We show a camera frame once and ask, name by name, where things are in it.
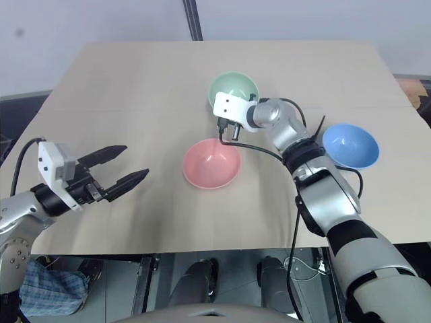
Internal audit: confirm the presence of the dark vertical pole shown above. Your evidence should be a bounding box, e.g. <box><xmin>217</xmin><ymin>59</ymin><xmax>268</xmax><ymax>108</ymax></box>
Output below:
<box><xmin>183</xmin><ymin>0</ymin><xmax>204</xmax><ymax>41</ymax></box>

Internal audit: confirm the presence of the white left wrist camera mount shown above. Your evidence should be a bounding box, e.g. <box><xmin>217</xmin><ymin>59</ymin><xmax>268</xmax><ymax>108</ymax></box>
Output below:
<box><xmin>37</xmin><ymin>141</ymin><xmax>84</xmax><ymax>211</ymax></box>

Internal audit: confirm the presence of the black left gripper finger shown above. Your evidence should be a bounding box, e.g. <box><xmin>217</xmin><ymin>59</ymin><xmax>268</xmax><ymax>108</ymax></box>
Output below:
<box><xmin>79</xmin><ymin>145</ymin><xmax>128</xmax><ymax>168</ymax></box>
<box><xmin>107</xmin><ymin>169</ymin><xmax>150</xmax><ymax>203</ymax></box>

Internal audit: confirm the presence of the looped black right arm cable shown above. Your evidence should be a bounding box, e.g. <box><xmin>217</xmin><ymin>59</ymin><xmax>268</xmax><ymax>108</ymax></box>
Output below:
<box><xmin>265</xmin><ymin>97</ymin><xmax>364</xmax><ymax>203</ymax></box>

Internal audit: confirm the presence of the pink bowl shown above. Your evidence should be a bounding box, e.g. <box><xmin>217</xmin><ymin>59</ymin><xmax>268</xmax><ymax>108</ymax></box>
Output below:
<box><xmin>183</xmin><ymin>137</ymin><xmax>242</xmax><ymax>191</ymax></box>

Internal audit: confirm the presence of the dark rounded shape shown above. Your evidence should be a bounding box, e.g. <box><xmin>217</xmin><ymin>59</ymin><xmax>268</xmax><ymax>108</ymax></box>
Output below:
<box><xmin>257</xmin><ymin>255</ymin><xmax>298</xmax><ymax>304</ymax></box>
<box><xmin>169</xmin><ymin>257</ymin><xmax>220</xmax><ymax>306</ymax></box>

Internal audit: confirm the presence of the green bowl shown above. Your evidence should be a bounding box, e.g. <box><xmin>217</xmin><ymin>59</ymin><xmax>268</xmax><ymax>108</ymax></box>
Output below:
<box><xmin>207</xmin><ymin>70</ymin><xmax>261</xmax><ymax>117</ymax></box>

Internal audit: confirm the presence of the blue bowl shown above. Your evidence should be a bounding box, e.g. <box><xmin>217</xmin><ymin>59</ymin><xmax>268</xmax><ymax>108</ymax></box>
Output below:
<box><xmin>322</xmin><ymin>123</ymin><xmax>380</xmax><ymax>171</ymax></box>

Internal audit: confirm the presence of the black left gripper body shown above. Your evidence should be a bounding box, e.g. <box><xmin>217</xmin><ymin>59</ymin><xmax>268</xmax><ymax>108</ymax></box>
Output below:
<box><xmin>65</xmin><ymin>160</ymin><xmax>112</xmax><ymax>206</ymax></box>

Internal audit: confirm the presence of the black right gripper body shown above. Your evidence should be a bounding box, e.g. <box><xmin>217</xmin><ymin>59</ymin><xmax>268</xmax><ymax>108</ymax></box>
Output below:
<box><xmin>217</xmin><ymin>116</ymin><xmax>244</xmax><ymax>141</ymax></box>

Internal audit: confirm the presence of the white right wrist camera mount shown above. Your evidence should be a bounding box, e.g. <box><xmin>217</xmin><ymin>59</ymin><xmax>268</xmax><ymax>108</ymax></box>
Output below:
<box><xmin>213</xmin><ymin>91</ymin><xmax>259</xmax><ymax>133</ymax></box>

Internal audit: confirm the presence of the brown patterned object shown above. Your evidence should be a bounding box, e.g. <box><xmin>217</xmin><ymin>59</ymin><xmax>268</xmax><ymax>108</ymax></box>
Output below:
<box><xmin>393</xmin><ymin>73</ymin><xmax>431</xmax><ymax>126</ymax></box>

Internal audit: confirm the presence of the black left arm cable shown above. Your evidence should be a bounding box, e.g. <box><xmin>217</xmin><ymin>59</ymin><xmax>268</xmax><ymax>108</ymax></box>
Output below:
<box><xmin>9</xmin><ymin>137</ymin><xmax>46</xmax><ymax>196</ymax></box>

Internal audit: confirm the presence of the metal table frame leg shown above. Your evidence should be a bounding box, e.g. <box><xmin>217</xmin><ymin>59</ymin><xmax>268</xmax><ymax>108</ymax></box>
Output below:
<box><xmin>130</xmin><ymin>254</ymin><xmax>161</xmax><ymax>314</ymax></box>

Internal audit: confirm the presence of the long black right arm cable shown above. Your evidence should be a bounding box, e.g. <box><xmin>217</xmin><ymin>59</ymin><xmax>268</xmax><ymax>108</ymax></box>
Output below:
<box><xmin>218</xmin><ymin>127</ymin><xmax>303</xmax><ymax>316</ymax></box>

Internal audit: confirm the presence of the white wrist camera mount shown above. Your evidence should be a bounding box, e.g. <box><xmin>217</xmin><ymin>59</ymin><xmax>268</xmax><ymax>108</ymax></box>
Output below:
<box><xmin>37</xmin><ymin>141</ymin><xmax>84</xmax><ymax>211</ymax></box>
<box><xmin>213</xmin><ymin>91</ymin><xmax>259</xmax><ymax>133</ymax></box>

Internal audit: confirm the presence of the blue plaid cloth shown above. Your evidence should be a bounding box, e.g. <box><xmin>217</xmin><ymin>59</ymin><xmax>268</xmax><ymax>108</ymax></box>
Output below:
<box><xmin>19</xmin><ymin>258</ymin><xmax>90</xmax><ymax>318</ymax></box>

